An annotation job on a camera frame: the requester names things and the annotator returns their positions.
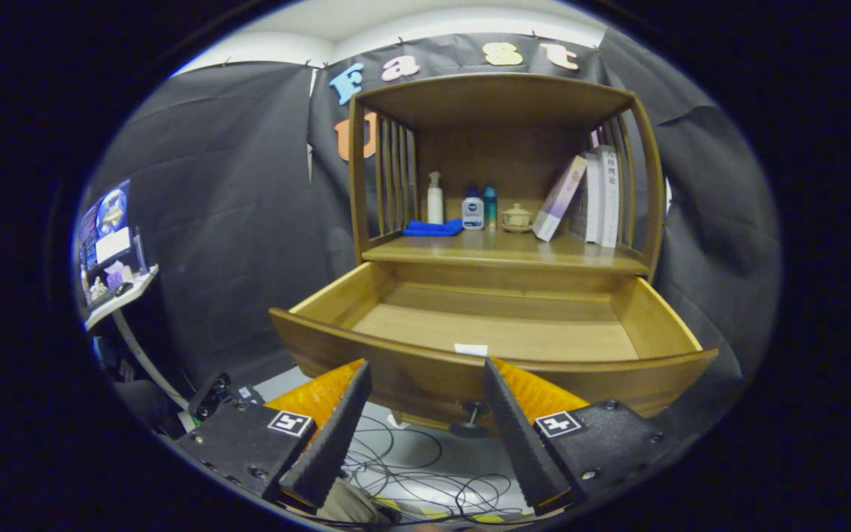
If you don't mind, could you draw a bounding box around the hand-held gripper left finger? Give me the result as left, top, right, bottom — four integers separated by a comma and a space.
174, 360, 372, 509

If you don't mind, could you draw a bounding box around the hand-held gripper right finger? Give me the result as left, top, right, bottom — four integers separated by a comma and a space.
485, 358, 674, 516

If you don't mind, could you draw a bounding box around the black drawer knob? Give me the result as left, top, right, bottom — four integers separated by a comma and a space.
449, 401, 491, 439

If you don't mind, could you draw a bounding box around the wooden drawer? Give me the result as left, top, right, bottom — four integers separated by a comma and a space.
269, 260, 720, 437

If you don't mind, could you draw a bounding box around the wooden countertop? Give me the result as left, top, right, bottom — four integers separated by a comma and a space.
361, 228, 650, 276

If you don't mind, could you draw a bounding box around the wooden cabinet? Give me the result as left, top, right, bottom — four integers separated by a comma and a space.
348, 72, 666, 285

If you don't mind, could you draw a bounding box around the beige lidded teacup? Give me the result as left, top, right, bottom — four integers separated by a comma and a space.
501, 203, 533, 233

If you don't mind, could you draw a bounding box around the folded blue cloth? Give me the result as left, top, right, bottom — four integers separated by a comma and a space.
403, 219, 465, 237

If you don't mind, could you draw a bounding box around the white bottle with blue cap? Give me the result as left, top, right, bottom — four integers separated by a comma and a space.
462, 186, 485, 231

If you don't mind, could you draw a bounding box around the pink and purple book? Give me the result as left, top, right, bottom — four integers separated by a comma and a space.
532, 155, 589, 242

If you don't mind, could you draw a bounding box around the white side desk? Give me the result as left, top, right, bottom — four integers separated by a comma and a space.
84, 265, 191, 411

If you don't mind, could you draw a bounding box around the white pump bottle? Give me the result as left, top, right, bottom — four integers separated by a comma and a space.
427, 171, 445, 225

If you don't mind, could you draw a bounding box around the plain white book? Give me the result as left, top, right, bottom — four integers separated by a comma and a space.
584, 151, 604, 245

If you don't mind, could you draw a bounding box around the white book with printed spine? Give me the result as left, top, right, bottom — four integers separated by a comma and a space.
599, 146, 621, 248

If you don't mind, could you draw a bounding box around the tangle of black cables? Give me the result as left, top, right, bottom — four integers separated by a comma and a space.
337, 414, 537, 522

